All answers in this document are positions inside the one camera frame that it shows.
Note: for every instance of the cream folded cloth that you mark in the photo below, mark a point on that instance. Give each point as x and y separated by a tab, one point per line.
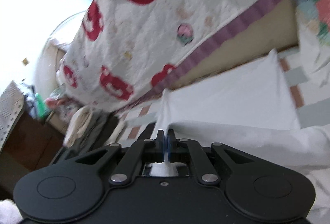
77	123

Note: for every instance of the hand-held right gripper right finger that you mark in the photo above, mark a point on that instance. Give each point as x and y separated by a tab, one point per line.
172	148

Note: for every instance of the green plastic bag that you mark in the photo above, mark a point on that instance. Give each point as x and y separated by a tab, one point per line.
42	107

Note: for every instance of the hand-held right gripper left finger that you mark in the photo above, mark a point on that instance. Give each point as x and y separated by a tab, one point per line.
159	148

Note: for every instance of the white shirt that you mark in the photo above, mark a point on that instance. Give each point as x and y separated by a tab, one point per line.
232	95

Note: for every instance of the grey bunny plush toy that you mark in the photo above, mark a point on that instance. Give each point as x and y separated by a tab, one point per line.
61	110

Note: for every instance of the geometric patterned cloth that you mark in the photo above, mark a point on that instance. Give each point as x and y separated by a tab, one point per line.
10	110

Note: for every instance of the beige mattress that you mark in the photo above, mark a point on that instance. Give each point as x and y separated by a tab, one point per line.
257	38

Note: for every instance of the cream round headboard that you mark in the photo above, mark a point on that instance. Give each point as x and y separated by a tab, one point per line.
49	66

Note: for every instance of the brown wooden cabinet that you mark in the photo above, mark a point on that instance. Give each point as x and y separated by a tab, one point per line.
28	141

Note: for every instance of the bear print quilt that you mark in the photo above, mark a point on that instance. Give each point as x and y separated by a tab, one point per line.
154	33

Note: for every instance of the floral blanket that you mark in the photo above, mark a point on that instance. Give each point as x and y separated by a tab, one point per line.
324	4

